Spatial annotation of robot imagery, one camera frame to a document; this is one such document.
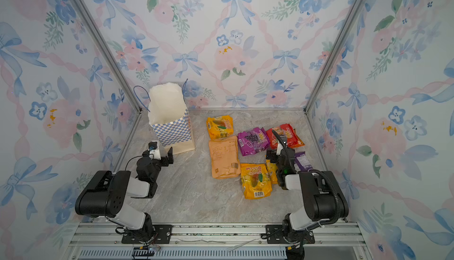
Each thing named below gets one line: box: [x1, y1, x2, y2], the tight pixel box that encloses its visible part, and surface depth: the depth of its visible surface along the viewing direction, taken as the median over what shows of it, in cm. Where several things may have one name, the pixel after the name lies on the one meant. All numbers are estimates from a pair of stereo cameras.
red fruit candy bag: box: [266, 123, 306, 150], surface depth 100 cm
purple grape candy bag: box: [237, 127, 270, 156], surface depth 100 cm
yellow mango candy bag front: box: [240, 163, 273, 200], surface depth 86 cm
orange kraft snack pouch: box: [208, 135, 241, 180], surface depth 97 cm
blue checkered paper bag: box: [148, 82, 196, 155], surface depth 90 cm
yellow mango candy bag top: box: [206, 115, 235, 139], surface depth 107 cm
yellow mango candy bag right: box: [265, 159, 278, 184], surface depth 90 cm
